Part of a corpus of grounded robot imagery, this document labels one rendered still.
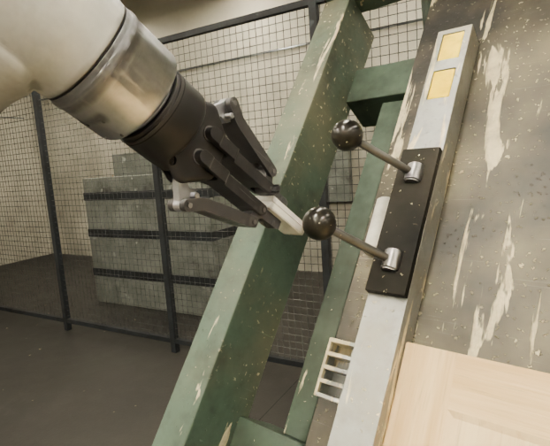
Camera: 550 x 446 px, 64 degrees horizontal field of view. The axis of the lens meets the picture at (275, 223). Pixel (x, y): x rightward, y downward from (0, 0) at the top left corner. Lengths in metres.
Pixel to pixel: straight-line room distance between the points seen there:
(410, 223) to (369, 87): 0.38
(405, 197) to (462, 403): 0.24
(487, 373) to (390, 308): 0.12
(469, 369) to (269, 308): 0.31
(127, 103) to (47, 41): 0.06
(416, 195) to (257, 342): 0.32
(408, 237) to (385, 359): 0.14
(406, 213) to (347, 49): 0.43
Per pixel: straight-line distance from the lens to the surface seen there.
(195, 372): 0.65
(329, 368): 0.55
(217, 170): 0.41
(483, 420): 0.50
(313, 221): 0.47
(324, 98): 0.81
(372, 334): 0.53
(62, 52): 0.33
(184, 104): 0.37
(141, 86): 0.34
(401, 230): 0.55
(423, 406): 0.51
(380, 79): 0.86
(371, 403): 0.51
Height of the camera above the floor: 1.50
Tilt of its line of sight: 8 degrees down
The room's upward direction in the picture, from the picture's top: 4 degrees counter-clockwise
